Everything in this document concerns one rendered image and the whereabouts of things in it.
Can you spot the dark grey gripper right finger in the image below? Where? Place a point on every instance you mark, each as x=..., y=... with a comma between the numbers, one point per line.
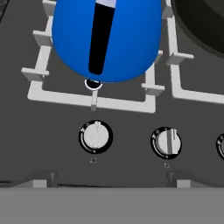
x=180, y=180

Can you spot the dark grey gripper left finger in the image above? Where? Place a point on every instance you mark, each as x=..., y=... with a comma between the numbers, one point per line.
x=43, y=180

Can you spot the white round stove knob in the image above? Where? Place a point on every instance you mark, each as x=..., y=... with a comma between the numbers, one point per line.
x=95, y=136
x=221, y=145
x=166, y=143

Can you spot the white burner grate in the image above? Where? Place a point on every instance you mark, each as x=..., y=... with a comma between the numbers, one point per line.
x=178, y=73
x=87, y=100

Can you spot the dark grey hob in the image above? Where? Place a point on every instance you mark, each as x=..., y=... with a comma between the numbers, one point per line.
x=58, y=140

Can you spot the black pan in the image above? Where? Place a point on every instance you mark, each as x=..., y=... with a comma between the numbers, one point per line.
x=201, y=20

